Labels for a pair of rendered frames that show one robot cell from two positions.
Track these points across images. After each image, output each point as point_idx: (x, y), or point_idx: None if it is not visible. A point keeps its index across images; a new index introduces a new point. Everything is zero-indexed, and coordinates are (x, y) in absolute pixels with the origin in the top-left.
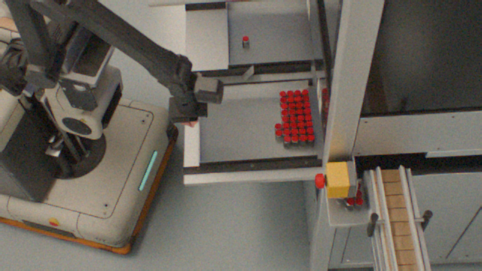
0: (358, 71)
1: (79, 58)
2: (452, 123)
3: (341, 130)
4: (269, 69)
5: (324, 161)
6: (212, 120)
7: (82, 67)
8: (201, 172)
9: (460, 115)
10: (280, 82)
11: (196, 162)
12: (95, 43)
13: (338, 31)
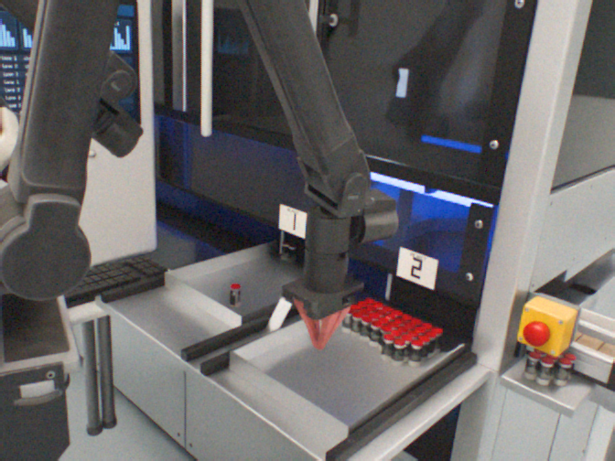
0: (570, 79)
1: (2, 343)
2: (588, 199)
3: (534, 227)
4: (296, 306)
5: (489, 337)
6: (287, 384)
7: (23, 350)
8: (359, 444)
9: (594, 183)
10: None
11: (330, 444)
12: (20, 316)
13: (517, 48)
